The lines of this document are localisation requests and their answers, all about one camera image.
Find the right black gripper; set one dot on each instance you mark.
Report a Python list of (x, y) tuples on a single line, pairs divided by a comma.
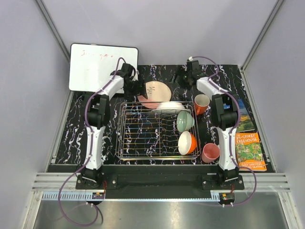
[(180, 73)]

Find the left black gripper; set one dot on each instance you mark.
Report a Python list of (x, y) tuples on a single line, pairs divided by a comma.
[(141, 89)]

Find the pink plate with leaf sprig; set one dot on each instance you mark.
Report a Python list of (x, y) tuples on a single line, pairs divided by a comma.
[(157, 92)]

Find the white fluted plate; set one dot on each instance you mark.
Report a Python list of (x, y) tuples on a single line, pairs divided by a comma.
[(169, 107)]

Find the mint green bowl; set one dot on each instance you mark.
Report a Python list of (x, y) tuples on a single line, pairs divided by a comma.
[(185, 121)]

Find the orange bowl white inside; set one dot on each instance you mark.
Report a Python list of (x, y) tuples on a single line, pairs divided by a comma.
[(187, 143)]

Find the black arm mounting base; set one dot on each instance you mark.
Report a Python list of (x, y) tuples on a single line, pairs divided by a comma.
[(160, 182)]

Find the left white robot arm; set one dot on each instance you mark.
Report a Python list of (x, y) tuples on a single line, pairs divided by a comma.
[(97, 115)]

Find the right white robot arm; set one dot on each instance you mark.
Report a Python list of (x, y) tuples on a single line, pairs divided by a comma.
[(225, 113)]

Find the orange mug white inside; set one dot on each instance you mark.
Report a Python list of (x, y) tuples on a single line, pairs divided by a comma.
[(201, 103)]

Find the white dry-erase board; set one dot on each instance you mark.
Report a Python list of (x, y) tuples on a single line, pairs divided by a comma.
[(92, 64)]

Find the Animal Farm book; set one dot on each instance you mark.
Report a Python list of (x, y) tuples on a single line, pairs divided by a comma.
[(245, 123)]

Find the pink plastic cup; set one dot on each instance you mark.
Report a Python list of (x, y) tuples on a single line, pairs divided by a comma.
[(210, 153)]

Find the orange Treehouse book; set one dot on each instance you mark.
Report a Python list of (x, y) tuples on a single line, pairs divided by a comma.
[(249, 152)]

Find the metal wire dish rack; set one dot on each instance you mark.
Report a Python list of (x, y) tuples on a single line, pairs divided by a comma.
[(152, 134)]

